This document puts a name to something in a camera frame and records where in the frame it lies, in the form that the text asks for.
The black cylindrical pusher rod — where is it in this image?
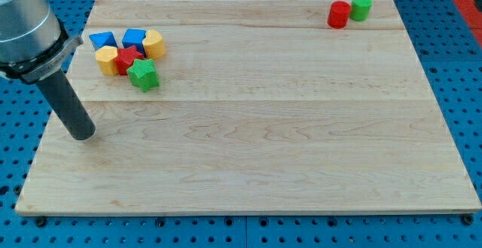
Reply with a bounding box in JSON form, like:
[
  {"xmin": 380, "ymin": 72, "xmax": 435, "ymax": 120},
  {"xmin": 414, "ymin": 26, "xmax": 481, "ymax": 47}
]
[{"xmin": 36, "ymin": 69, "xmax": 96, "ymax": 140}]

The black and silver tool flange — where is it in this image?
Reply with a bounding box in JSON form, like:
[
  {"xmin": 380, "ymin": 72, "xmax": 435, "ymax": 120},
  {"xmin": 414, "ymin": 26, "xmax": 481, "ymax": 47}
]
[{"xmin": 1, "ymin": 30, "xmax": 83, "ymax": 84}]

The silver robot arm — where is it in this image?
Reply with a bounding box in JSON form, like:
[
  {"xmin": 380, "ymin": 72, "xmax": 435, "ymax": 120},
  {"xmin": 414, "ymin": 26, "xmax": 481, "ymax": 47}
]
[{"xmin": 1, "ymin": 0, "xmax": 96, "ymax": 140}]

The red star block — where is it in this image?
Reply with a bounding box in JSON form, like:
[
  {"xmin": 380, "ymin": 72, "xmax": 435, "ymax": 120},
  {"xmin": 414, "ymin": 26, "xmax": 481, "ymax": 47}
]
[{"xmin": 114, "ymin": 45, "xmax": 144, "ymax": 75}]

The green star block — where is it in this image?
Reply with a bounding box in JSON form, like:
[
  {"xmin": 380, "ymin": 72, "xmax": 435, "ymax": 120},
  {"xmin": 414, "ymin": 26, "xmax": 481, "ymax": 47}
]
[{"xmin": 127, "ymin": 59, "xmax": 160, "ymax": 92}]

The light wooden board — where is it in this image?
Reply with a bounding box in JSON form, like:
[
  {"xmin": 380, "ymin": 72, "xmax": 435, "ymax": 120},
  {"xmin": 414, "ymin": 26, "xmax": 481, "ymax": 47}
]
[{"xmin": 16, "ymin": 0, "xmax": 481, "ymax": 216}]

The yellow hexagon block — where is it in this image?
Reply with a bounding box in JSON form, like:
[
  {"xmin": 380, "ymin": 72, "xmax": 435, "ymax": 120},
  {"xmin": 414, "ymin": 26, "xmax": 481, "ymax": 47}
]
[{"xmin": 95, "ymin": 45, "xmax": 118, "ymax": 76}]

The blue triangle block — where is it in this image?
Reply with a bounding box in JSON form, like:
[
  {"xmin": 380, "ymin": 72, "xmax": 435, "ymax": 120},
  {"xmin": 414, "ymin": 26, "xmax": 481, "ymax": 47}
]
[{"xmin": 89, "ymin": 32, "xmax": 117, "ymax": 51}]

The blue cube block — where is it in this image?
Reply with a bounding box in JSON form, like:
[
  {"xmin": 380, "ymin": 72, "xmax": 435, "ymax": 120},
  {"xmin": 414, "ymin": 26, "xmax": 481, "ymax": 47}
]
[{"xmin": 122, "ymin": 29, "xmax": 146, "ymax": 56}]

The yellow heart block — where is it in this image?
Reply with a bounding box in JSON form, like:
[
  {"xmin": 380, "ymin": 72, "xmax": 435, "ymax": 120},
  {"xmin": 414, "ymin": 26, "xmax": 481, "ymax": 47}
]
[{"xmin": 142, "ymin": 29, "xmax": 166, "ymax": 60}]

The red cylinder block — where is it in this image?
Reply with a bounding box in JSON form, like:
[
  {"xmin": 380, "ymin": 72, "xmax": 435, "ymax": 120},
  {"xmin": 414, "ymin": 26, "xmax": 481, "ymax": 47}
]
[{"xmin": 327, "ymin": 1, "xmax": 351, "ymax": 29}]

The green cylinder block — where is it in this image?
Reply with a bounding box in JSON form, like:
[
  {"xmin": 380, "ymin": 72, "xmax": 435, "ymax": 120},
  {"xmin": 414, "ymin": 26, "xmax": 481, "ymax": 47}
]
[{"xmin": 349, "ymin": 0, "xmax": 373, "ymax": 22}]

